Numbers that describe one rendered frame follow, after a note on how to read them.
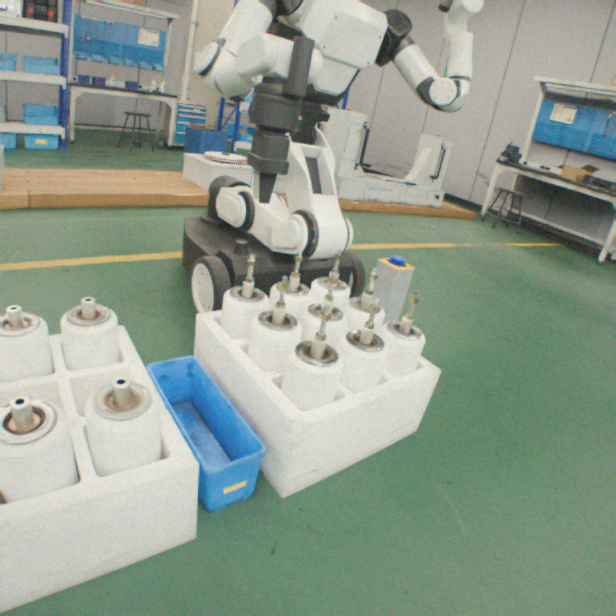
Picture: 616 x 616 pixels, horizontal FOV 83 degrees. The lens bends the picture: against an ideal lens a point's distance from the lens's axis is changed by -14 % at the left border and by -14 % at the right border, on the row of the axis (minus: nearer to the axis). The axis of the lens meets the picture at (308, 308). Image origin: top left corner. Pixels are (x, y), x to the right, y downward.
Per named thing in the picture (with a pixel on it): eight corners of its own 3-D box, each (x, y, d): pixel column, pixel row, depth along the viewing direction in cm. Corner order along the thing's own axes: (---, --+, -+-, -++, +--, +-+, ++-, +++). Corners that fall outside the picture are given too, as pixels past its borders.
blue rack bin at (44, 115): (22, 121, 398) (22, 103, 389) (56, 123, 421) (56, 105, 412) (23, 124, 364) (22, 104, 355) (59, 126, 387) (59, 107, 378)
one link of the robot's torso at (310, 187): (285, 267, 116) (252, 131, 122) (332, 264, 126) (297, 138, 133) (316, 247, 104) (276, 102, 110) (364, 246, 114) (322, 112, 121)
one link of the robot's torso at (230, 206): (213, 217, 148) (217, 183, 143) (258, 217, 160) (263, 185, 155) (237, 234, 134) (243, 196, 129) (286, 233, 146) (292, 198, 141)
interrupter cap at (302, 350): (287, 359, 65) (288, 355, 64) (301, 339, 71) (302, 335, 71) (332, 373, 63) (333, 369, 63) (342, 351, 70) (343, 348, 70)
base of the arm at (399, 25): (367, 71, 115) (351, 45, 116) (398, 68, 120) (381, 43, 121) (389, 35, 101) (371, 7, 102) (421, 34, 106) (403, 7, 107)
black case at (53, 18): (21, 23, 347) (22, 7, 340) (54, 29, 368) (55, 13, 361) (22, 18, 319) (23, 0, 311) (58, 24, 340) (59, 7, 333)
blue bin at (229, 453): (145, 410, 81) (143, 364, 76) (192, 398, 88) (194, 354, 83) (205, 520, 61) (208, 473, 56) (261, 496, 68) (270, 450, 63)
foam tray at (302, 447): (192, 379, 94) (196, 313, 87) (316, 349, 118) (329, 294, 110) (281, 499, 68) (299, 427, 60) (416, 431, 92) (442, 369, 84)
